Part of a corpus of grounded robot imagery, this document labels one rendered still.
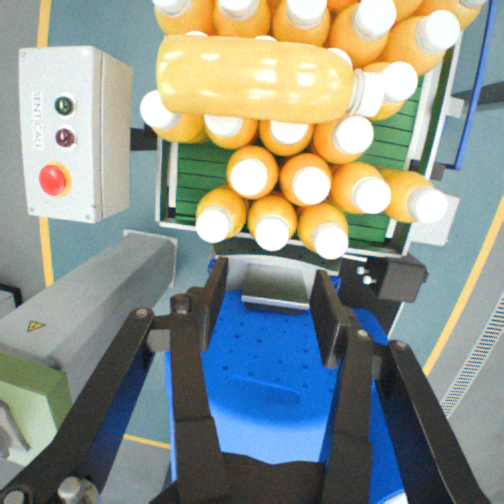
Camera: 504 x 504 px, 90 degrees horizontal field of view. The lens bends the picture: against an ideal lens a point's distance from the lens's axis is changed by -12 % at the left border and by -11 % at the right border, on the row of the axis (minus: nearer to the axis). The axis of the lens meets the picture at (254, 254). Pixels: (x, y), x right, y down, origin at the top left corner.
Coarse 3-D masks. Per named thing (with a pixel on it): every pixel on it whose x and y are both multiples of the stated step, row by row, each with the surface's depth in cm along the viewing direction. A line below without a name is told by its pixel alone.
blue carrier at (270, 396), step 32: (224, 320) 41; (256, 320) 42; (288, 320) 43; (224, 352) 34; (256, 352) 35; (288, 352) 36; (224, 384) 30; (256, 384) 31; (288, 384) 31; (320, 384) 31; (224, 416) 26; (256, 416) 26; (288, 416) 27; (320, 416) 27; (224, 448) 28; (256, 448) 27; (288, 448) 27; (320, 448) 28
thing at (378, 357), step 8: (352, 312) 17; (352, 320) 16; (352, 328) 15; (360, 328) 15; (344, 344) 14; (376, 344) 14; (344, 352) 14; (376, 352) 13; (384, 352) 13; (376, 360) 13; (384, 360) 13; (376, 368) 13; (384, 368) 13; (376, 376) 13; (384, 376) 13; (392, 376) 13
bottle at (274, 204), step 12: (276, 192) 42; (252, 204) 41; (264, 204) 36; (276, 204) 36; (288, 204) 38; (252, 216) 37; (264, 216) 35; (276, 216) 34; (288, 216) 36; (252, 228) 37; (288, 228) 35; (288, 240) 38
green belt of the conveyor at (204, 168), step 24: (384, 120) 45; (408, 120) 45; (384, 144) 47; (408, 144) 46; (192, 168) 50; (216, 168) 50; (192, 192) 52; (192, 216) 53; (360, 216) 51; (384, 216) 51; (360, 240) 53
